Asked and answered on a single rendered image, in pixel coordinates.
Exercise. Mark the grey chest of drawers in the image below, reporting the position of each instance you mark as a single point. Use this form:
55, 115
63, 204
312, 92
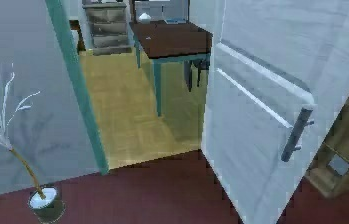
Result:
108, 28

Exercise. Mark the blue flat object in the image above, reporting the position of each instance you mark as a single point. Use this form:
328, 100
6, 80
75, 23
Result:
175, 21

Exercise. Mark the brown table with teal legs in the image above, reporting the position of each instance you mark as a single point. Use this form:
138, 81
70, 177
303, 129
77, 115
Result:
170, 40

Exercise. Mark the wooden shelf unit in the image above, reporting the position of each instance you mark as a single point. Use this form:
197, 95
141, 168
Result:
345, 140

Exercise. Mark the dark chair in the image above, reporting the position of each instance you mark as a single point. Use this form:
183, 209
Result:
195, 71

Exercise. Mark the white cone-shaped object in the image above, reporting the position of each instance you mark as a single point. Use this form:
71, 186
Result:
144, 17

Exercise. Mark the white house plant in pot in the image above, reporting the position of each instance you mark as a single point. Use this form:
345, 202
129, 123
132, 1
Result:
44, 203

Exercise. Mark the white room door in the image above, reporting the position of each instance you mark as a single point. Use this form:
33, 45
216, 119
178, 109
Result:
255, 140

